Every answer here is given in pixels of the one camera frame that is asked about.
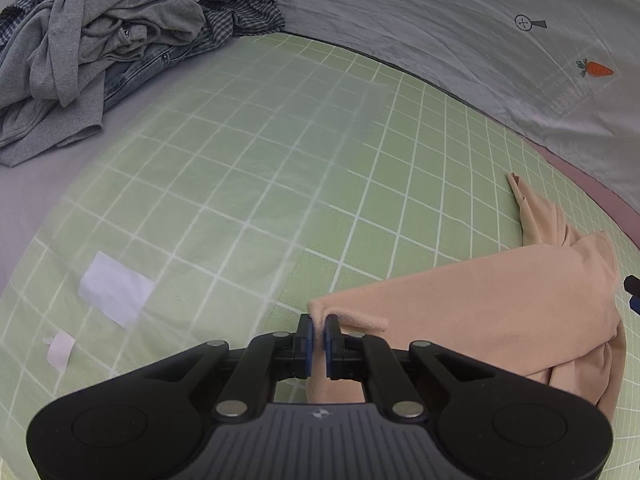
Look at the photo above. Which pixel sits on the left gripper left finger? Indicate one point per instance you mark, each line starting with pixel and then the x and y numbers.
pixel 303 347

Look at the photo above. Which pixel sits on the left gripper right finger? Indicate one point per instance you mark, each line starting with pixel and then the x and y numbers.
pixel 334 348

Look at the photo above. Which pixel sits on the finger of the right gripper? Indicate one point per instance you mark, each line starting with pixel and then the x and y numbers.
pixel 632 285
pixel 634 304

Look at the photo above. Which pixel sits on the beige fleece pants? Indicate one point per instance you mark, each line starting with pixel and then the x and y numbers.
pixel 545 310

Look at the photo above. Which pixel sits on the green grid cutting mat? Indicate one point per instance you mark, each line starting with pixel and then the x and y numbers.
pixel 245 183

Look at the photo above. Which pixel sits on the large white paper label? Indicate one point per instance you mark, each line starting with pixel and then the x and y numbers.
pixel 115 290

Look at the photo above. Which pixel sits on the small white paper label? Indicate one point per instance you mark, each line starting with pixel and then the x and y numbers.
pixel 60 347

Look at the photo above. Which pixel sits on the grey carrot-print sheet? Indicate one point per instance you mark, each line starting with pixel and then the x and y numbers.
pixel 565 73

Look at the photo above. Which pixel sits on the blue denim jeans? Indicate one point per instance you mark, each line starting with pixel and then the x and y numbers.
pixel 123 78

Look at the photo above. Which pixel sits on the dark checkered shirt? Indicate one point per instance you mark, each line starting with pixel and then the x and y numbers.
pixel 225 19

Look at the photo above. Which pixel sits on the grey hoodie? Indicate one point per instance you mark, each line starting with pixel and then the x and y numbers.
pixel 53 67

